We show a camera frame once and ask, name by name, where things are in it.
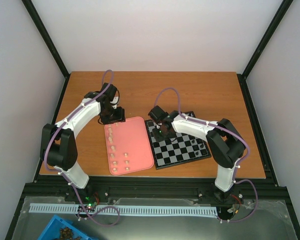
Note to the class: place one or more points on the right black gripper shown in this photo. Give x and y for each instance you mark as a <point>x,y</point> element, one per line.
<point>158,138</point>

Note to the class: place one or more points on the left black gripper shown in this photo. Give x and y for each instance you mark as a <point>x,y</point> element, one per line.
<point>120,118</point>

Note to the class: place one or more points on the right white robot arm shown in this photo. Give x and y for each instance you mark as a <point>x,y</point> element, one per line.
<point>226,145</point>

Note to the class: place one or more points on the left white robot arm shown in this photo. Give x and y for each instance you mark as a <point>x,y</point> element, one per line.
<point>58,149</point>

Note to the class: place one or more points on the left controller board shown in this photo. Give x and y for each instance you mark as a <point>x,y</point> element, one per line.
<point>92,201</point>

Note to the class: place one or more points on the controller board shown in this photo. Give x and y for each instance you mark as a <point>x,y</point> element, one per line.
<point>234,209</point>
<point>92,201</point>

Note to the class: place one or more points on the right controller board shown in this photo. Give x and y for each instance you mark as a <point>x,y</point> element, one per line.
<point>234,209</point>

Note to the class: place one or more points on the black white chessboard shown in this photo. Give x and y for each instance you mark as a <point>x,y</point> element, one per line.
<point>181,149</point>

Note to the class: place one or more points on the pink plastic tray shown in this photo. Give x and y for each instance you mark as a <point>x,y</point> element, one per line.
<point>129,137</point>

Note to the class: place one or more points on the blue plastic bin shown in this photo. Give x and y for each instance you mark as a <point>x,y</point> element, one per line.
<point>59,228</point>

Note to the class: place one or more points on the light blue cable duct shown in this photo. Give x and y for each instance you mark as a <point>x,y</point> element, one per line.
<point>126,210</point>

